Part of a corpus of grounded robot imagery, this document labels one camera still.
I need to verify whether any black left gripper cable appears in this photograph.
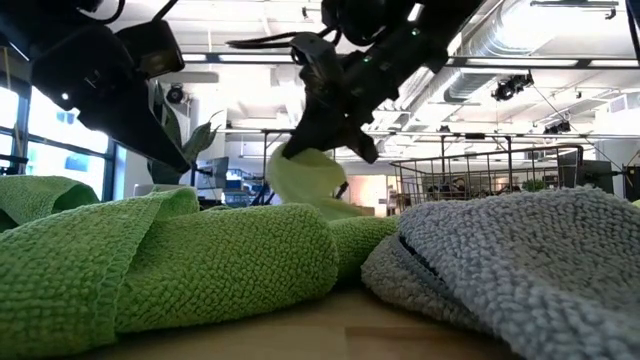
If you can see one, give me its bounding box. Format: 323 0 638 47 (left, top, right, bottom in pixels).
74 0 179 26

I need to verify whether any dark green microfiber towel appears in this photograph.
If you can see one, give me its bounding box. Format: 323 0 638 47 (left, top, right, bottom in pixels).
0 174 401 360

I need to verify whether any black monitor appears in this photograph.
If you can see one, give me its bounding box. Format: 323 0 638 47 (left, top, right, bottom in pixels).
623 165 640 202
558 149 615 194

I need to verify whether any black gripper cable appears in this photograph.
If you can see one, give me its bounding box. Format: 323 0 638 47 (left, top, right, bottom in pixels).
224 27 346 51
74 0 179 26

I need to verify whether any window with dark frame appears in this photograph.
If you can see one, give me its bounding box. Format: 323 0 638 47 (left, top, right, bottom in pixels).
0 74 124 201

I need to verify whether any potted plant white pot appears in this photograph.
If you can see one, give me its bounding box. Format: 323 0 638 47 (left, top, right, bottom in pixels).
132 82 225 199

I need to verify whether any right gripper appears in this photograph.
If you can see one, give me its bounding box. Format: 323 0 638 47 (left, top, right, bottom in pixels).
282 29 451 165

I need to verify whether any ceiling light strip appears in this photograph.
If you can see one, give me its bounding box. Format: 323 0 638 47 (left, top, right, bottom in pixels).
182 52 640 69

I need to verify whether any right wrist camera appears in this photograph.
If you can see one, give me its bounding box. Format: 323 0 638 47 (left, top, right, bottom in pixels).
288 31 347 101

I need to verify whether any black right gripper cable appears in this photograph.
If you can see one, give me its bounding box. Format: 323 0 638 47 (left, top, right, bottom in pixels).
224 27 346 51

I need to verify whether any black spotlight cluster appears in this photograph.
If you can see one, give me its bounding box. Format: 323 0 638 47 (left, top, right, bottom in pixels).
491 71 535 103

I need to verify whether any lime green microfiber towel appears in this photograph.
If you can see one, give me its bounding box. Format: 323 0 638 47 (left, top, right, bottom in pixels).
265 143 365 222

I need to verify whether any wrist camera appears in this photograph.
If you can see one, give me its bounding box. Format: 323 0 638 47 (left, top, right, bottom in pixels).
115 19 186 80
288 31 347 101

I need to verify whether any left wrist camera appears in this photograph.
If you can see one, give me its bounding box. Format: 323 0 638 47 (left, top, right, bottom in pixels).
115 19 186 80

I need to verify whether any silver ventilation duct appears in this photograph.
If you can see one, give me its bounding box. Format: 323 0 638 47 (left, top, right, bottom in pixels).
442 0 556 104

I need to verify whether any copper wire basket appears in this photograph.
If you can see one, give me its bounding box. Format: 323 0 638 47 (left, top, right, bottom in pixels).
389 143 586 214

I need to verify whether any grey microfiber towel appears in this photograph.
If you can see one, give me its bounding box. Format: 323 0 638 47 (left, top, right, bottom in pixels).
360 186 640 360

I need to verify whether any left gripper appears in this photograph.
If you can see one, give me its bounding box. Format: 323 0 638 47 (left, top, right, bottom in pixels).
30 24 192 175

